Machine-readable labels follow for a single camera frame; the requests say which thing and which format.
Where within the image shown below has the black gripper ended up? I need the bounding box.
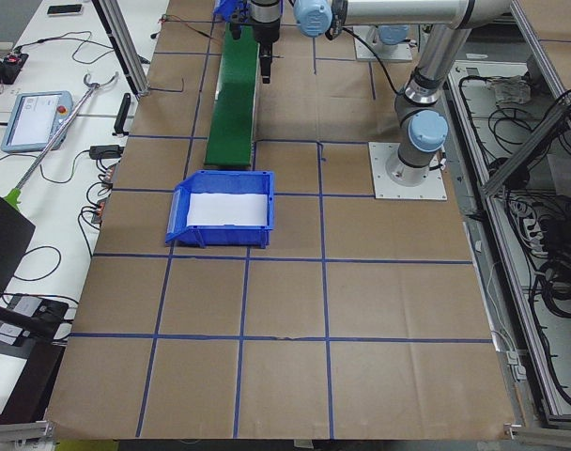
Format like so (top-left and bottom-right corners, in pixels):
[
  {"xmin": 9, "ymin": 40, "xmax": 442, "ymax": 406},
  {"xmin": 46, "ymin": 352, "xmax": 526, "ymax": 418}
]
[{"xmin": 249, "ymin": 0, "xmax": 282, "ymax": 84}]

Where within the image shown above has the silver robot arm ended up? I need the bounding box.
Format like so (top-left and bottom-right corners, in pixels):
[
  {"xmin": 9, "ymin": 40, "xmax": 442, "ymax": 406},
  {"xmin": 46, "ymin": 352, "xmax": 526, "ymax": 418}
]
[
  {"xmin": 378, "ymin": 24, "xmax": 409, "ymax": 45},
  {"xmin": 293, "ymin": 0, "xmax": 510, "ymax": 187}
]

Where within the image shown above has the blue bin right side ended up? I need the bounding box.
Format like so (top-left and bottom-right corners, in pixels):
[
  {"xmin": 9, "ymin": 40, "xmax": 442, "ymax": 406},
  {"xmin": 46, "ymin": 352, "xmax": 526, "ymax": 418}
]
[{"xmin": 213, "ymin": 0, "xmax": 239, "ymax": 22}]

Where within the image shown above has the blue bin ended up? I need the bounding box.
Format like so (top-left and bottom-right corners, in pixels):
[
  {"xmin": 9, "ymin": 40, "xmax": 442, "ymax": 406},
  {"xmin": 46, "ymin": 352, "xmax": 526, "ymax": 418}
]
[
  {"xmin": 165, "ymin": 170, "xmax": 274, "ymax": 248},
  {"xmin": 213, "ymin": 0, "xmax": 239, "ymax": 22}
]

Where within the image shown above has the green conveyor belt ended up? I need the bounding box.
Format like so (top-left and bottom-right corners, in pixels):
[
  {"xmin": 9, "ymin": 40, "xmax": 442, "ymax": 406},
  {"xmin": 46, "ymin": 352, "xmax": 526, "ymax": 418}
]
[{"xmin": 205, "ymin": 26, "xmax": 257, "ymax": 167}]

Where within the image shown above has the black handheld device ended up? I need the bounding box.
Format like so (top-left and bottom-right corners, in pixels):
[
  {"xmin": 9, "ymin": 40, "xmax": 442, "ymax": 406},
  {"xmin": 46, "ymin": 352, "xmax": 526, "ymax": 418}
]
[{"xmin": 113, "ymin": 93, "xmax": 131, "ymax": 136}]

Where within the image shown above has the blue bin left side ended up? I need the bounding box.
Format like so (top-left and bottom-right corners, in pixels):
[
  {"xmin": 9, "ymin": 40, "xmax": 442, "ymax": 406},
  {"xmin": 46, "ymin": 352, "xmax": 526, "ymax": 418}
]
[{"xmin": 165, "ymin": 170, "xmax": 274, "ymax": 248}]

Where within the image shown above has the white foam pad left bin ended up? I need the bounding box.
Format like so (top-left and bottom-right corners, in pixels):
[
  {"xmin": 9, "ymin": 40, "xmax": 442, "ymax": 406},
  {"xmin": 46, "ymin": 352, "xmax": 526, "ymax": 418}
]
[{"xmin": 187, "ymin": 193, "xmax": 268, "ymax": 226}]

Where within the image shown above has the black power adapter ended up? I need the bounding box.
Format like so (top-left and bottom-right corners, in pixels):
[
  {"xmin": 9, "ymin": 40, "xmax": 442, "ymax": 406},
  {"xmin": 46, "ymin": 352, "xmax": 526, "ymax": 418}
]
[{"xmin": 88, "ymin": 145, "xmax": 124, "ymax": 160}]

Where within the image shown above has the black smartphone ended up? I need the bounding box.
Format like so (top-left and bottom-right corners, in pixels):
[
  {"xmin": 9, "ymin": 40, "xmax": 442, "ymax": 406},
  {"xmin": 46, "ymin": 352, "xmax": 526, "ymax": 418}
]
[{"xmin": 46, "ymin": 4, "xmax": 84, "ymax": 16}]

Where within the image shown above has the teach pendant tablet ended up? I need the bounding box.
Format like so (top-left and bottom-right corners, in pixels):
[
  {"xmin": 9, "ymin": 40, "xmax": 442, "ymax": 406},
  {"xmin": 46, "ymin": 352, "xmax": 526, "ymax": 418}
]
[{"xmin": 0, "ymin": 91, "xmax": 73, "ymax": 153}]

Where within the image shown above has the reacher grabber tool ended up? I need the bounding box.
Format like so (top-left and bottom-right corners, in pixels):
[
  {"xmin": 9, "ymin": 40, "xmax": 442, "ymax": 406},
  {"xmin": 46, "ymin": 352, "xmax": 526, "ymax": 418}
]
[{"xmin": 4, "ymin": 71, "xmax": 118, "ymax": 211}]

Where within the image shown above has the black monitor corner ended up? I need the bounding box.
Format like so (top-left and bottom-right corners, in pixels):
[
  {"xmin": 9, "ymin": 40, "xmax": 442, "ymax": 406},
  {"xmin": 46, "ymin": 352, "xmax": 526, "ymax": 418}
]
[{"xmin": 0, "ymin": 196, "xmax": 36, "ymax": 297}]

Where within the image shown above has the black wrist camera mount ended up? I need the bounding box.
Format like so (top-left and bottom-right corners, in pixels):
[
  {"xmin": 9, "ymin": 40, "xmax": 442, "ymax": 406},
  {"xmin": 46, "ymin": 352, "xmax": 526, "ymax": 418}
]
[{"xmin": 225, "ymin": 0, "xmax": 248, "ymax": 40}]

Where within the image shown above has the red black wire pair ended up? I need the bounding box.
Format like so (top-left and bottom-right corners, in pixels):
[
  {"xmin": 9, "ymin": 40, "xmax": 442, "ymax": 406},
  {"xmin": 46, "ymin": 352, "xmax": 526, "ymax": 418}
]
[{"xmin": 159, "ymin": 14, "xmax": 226, "ymax": 48}]

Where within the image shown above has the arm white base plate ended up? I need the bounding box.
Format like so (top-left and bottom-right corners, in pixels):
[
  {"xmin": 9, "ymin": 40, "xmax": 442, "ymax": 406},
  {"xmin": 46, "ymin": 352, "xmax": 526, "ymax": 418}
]
[
  {"xmin": 352, "ymin": 25, "xmax": 412, "ymax": 63},
  {"xmin": 368, "ymin": 142, "xmax": 447, "ymax": 201}
]

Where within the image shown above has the aluminium frame post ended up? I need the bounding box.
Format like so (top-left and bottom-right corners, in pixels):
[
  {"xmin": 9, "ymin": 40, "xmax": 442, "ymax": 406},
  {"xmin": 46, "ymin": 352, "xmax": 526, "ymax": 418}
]
[{"xmin": 92, "ymin": 0, "xmax": 149, "ymax": 98}]

